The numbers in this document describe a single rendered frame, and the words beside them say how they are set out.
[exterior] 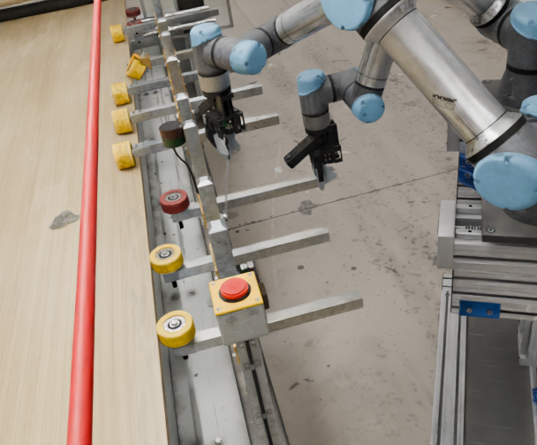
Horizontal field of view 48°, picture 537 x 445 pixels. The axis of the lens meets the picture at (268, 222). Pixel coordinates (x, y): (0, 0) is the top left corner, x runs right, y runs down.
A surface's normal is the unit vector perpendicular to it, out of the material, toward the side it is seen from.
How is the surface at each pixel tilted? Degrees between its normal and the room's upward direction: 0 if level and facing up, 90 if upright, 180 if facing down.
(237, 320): 90
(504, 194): 95
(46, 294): 0
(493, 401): 0
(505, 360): 0
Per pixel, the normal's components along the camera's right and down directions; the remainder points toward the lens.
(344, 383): -0.14, -0.79
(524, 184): -0.56, 0.62
